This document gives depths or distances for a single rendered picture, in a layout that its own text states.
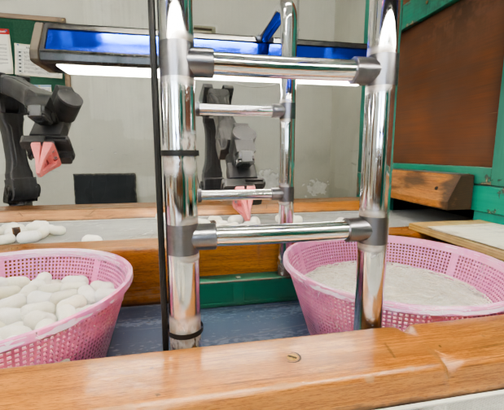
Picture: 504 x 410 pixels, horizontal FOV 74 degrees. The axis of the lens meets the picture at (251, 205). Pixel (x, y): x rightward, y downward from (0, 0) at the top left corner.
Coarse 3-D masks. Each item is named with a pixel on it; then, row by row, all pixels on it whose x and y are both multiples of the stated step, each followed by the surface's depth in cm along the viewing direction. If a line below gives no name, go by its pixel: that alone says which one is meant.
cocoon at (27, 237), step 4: (20, 232) 59; (24, 232) 59; (28, 232) 60; (32, 232) 60; (36, 232) 60; (16, 236) 59; (20, 236) 59; (24, 236) 59; (28, 236) 59; (32, 236) 60; (36, 236) 60; (40, 236) 61; (20, 240) 59; (24, 240) 59; (28, 240) 59; (32, 240) 60; (36, 240) 60
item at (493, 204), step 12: (360, 180) 107; (480, 192) 63; (492, 192) 61; (396, 204) 97; (408, 204) 98; (480, 204) 63; (492, 204) 61; (408, 216) 85; (420, 216) 85; (432, 216) 85; (444, 216) 85; (456, 216) 85; (468, 216) 85; (480, 216) 64; (492, 216) 61
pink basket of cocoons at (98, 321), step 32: (0, 256) 44; (32, 256) 45; (64, 256) 46; (96, 256) 45; (128, 288) 34; (64, 320) 26; (96, 320) 30; (0, 352) 23; (32, 352) 25; (64, 352) 28; (96, 352) 32
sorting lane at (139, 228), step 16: (0, 224) 76; (64, 224) 76; (80, 224) 76; (96, 224) 76; (112, 224) 76; (128, 224) 76; (144, 224) 76; (400, 224) 76; (16, 240) 62; (48, 240) 62; (64, 240) 62; (80, 240) 62
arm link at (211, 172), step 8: (208, 120) 106; (208, 128) 107; (208, 136) 108; (208, 144) 108; (208, 152) 109; (216, 152) 110; (208, 160) 110; (216, 160) 111; (208, 168) 111; (216, 168) 111; (208, 176) 111; (216, 176) 112; (208, 184) 112; (216, 184) 113
